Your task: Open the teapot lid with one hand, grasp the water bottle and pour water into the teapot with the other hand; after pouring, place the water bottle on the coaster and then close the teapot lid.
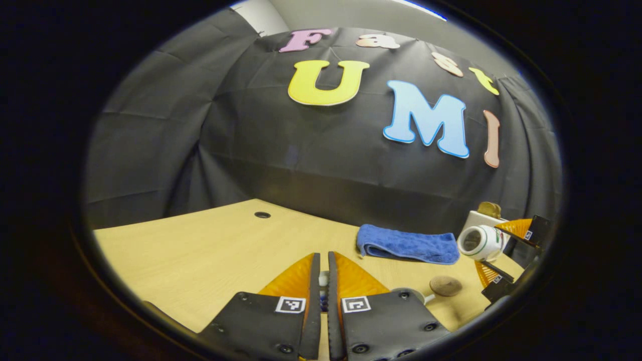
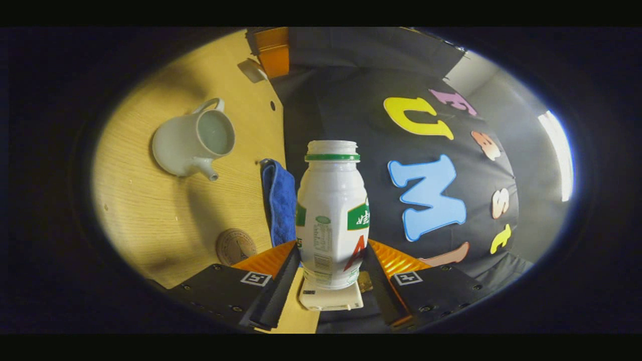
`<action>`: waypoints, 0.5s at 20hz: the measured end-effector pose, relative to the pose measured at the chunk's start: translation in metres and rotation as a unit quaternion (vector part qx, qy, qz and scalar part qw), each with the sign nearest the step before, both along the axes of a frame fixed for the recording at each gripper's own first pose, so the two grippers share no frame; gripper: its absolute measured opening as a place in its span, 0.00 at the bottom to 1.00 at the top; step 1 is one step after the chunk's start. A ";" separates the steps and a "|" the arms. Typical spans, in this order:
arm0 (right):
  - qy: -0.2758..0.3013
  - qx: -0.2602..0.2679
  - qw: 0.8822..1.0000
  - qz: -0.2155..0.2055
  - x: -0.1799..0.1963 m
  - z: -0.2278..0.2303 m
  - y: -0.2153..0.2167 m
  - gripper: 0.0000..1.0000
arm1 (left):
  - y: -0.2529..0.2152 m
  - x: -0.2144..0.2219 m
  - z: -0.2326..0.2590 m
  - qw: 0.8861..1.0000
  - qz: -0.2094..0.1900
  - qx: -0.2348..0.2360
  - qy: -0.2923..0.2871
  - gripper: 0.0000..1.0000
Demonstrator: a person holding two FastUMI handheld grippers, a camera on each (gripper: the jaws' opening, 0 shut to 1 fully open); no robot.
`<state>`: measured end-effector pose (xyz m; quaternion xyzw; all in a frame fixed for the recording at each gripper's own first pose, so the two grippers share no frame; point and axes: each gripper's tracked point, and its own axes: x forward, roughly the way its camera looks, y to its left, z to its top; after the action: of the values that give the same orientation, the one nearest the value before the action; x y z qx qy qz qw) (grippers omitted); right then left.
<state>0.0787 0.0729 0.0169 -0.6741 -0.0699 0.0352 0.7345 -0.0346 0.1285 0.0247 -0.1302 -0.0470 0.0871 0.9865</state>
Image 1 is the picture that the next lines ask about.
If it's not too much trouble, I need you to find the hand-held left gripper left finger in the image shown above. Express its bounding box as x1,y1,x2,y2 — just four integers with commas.
198,252,322,361

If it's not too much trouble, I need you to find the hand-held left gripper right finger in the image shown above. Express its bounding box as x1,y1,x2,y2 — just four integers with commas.
327,251,452,361

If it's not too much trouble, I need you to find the white green-label water bottle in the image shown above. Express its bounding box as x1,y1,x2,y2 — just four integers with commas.
457,225,507,262

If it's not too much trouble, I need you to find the round wooden coaster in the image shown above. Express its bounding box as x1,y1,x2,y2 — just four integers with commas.
429,275,463,297

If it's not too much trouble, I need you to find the white toaster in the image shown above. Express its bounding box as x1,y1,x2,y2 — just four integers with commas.
461,211,510,236

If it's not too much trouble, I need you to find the blue towel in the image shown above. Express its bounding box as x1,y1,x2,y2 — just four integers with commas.
357,224,460,265

